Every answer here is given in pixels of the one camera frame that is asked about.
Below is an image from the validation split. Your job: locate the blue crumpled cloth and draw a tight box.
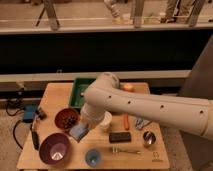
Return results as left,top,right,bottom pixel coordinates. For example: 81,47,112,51
135,117,150,130

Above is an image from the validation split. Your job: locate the white paper cup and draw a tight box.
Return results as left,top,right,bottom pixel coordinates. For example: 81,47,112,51
100,111,112,131

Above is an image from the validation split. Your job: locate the black handle tool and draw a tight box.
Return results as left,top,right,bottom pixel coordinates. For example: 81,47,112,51
30,120,39,151

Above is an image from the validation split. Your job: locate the purple bowl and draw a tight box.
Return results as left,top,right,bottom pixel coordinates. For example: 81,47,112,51
39,133,70,165

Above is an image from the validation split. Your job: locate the blue plastic cup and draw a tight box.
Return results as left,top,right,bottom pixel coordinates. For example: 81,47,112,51
85,149,101,167

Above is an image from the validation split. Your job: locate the blue table clamp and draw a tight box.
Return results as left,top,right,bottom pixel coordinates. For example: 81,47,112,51
22,105,46,123

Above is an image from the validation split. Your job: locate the silver metal fork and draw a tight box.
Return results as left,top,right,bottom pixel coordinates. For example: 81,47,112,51
109,147,141,154

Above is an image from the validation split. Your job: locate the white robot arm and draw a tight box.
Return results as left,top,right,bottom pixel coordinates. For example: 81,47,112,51
81,72,213,140

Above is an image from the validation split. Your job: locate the brown bowl with dark fruit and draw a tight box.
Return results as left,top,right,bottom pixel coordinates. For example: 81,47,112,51
54,108,80,131

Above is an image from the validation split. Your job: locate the orange carrot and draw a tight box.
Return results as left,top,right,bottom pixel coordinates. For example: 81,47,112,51
124,114,130,130

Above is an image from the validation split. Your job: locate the black rectangular block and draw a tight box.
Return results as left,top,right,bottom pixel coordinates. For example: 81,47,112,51
109,132,131,143

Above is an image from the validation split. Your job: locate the green plastic tray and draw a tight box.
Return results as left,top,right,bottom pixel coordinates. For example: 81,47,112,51
69,77,95,111

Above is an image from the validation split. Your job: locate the black cable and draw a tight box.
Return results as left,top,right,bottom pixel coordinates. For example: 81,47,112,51
5,96,34,150

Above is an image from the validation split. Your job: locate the small metal cup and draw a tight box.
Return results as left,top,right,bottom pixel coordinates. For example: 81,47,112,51
143,131,156,147

